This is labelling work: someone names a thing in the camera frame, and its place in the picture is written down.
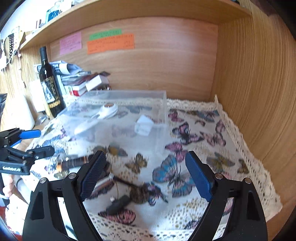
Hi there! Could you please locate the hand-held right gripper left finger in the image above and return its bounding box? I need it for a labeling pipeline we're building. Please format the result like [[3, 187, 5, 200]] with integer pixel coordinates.
[[22, 150, 107, 241]]

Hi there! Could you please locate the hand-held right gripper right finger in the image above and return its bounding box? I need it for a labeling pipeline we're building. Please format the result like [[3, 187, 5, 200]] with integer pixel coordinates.
[[184, 150, 269, 241]]

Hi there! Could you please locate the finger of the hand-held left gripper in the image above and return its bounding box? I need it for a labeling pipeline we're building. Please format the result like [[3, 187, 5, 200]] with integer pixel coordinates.
[[11, 129, 41, 147], [7, 146, 55, 161]]

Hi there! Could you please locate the brown cylindrical tube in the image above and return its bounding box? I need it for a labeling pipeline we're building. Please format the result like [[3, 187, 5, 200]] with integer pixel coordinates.
[[56, 155, 90, 171]]

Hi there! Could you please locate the clear plastic box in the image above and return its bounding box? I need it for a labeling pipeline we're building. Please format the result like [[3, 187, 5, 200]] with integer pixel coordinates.
[[57, 90, 168, 154]]

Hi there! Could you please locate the person's left hand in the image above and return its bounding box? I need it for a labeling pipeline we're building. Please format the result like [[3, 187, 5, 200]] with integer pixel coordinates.
[[2, 174, 17, 198]]

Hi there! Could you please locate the butterfly printed lace cloth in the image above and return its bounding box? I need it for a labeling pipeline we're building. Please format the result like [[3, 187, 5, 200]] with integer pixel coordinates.
[[25, 95, 283, 241]]

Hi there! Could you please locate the dark wine bottle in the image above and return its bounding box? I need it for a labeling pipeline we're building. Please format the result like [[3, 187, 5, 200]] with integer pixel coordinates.
[[38, 46, 64, 119]]

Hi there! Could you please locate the white round device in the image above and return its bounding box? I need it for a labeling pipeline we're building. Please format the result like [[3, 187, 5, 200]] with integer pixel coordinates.
[[74, 104, 119, 135]]

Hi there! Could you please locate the pile of books and papers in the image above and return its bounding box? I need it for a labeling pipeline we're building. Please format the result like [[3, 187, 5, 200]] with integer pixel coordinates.
[[35, 60, 111, 97]]

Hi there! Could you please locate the small white plastic piece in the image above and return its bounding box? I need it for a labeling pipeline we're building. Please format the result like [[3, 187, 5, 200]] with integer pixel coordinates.
[[134, 115, 154, 136]]

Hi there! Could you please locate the patterned hanging cloth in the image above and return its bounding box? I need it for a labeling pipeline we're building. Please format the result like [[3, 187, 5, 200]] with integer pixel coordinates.
[[0, 27, 25, 70]]

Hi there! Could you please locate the pink paper note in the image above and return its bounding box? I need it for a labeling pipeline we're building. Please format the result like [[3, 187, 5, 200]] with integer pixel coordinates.
[[59, 32, 82, 55]]

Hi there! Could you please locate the orange paper note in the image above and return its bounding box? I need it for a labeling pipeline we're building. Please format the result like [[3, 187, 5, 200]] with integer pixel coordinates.
[[87, 34, 135, 55]]

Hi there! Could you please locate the green paper note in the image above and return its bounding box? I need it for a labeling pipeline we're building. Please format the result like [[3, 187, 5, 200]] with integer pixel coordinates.
[[89, 29, 122, 40]]

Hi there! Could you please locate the blue patterned box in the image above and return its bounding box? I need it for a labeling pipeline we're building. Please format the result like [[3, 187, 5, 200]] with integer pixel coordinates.
[[45, 2, 64, 22]]

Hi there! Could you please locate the wooden shelf board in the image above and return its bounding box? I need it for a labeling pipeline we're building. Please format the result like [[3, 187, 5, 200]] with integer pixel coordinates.
[[20, 0, 252, 50]]

